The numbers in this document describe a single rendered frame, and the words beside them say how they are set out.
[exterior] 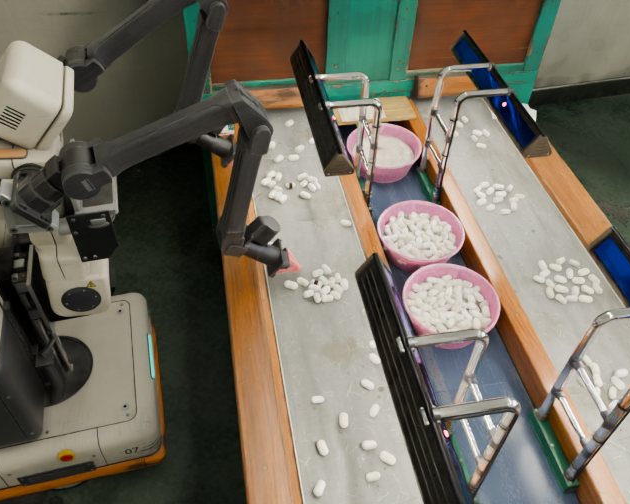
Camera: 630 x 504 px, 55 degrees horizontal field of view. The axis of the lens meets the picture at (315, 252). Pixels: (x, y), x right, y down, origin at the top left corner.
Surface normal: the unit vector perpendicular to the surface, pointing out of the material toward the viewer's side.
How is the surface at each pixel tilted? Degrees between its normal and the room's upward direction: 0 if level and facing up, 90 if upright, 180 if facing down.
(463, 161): 0
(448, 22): 90
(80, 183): 95
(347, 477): 0
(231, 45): 90
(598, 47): 90
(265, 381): 0
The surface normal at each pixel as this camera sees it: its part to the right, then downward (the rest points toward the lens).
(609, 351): 0.03, -0.69
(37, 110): 0.26, 0.70
